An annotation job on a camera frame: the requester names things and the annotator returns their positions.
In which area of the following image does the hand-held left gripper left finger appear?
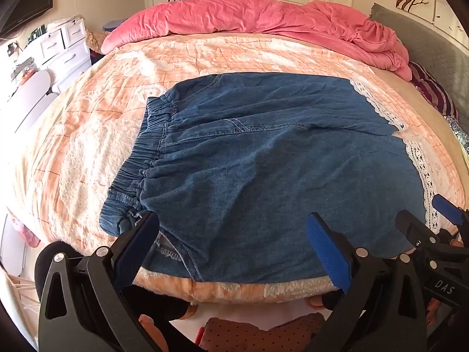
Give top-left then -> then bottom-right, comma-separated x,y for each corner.
35,211 -> 173,352

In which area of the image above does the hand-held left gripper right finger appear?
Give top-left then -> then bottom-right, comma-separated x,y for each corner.
306,213 -> 429,352

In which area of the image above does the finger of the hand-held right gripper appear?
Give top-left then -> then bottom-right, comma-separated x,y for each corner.
431,194 -> 469,235
396,209 -> 446,261

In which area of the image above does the blue denim skirt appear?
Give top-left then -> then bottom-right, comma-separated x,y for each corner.
100,72 -> 440,285

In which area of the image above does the blue floral pillow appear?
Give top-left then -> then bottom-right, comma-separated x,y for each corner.
445,115 -> 469,147

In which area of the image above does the bed with peach lace cover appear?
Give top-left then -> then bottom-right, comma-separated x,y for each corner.
7,31 -> 466,303

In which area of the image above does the brown dotted mat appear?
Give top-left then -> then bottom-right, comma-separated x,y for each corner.
203,312 -> 325,352

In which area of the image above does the pink bag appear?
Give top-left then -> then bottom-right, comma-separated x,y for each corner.
7,213 -> 42,247

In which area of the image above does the purple striped pillow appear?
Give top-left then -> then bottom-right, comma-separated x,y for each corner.
408,62 -> 458,118

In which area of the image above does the grey padded headboard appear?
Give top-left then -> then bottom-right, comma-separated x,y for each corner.
370,4 -> 469,125

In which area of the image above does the white chair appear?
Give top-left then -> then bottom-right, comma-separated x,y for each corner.
0,70 -> 59,133

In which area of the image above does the white drawer chest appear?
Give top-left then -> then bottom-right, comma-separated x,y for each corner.
37,18 -> 92,92

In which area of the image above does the tan plush toy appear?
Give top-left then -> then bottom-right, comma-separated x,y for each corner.
86,31 -> 111,54

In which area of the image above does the pink duvet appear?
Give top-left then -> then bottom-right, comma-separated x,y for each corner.
101,0 -> 413,81

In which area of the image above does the black flat television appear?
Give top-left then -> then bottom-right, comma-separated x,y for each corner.
0,0 -> 54,37

